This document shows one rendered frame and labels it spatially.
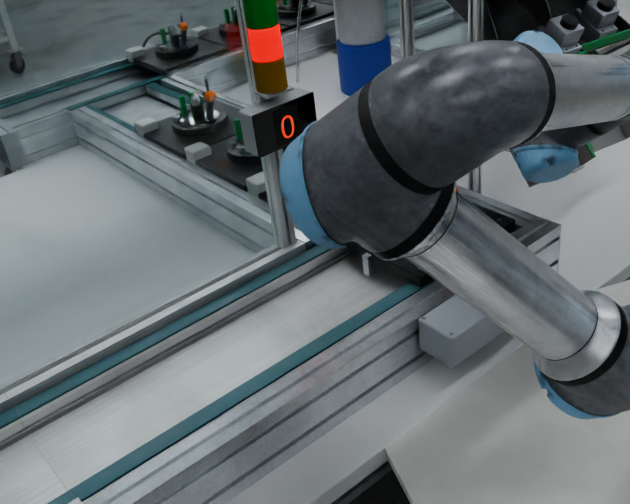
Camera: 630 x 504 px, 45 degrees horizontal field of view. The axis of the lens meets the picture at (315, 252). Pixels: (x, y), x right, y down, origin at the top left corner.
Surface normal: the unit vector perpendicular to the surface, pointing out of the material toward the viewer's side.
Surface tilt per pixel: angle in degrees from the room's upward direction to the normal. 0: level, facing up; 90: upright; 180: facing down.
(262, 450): 90
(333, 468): 0
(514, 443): 0
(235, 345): 0
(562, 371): 78
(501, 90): 62
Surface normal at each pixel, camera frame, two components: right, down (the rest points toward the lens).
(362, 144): -0.64, 0.20
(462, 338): 0.63, 0.36
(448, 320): -0.11, -0.84
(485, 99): 0.27, 0.00
